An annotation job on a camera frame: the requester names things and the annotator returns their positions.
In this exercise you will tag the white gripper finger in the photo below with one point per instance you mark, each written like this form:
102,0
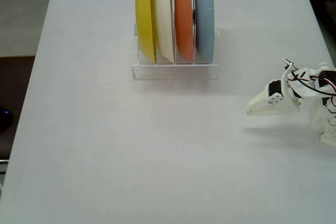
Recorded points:
261,98
277,102

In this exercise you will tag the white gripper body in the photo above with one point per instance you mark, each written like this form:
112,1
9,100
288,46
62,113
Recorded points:
263,99

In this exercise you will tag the blue plate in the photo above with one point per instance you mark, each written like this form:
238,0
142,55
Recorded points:
204,19

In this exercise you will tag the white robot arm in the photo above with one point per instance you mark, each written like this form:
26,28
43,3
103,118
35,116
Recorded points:
323,69

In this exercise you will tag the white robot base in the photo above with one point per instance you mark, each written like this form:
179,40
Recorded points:
329,138

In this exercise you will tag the clear acrylic plate rack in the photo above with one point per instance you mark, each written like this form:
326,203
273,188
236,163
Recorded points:
173,71

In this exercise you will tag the orange plate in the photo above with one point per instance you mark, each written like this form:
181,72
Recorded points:
183,19

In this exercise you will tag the cream white plate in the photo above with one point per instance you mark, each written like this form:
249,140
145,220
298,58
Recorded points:
164,19

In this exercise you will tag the yellow plate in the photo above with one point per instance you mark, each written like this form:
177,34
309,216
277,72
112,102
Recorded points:
144,19

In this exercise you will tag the black computer mouse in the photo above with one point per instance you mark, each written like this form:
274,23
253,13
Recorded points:
5,119

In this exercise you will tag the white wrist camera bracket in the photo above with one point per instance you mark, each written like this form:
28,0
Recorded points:
288,64

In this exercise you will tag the white metal frame piece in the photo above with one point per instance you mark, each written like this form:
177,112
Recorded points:
3,166

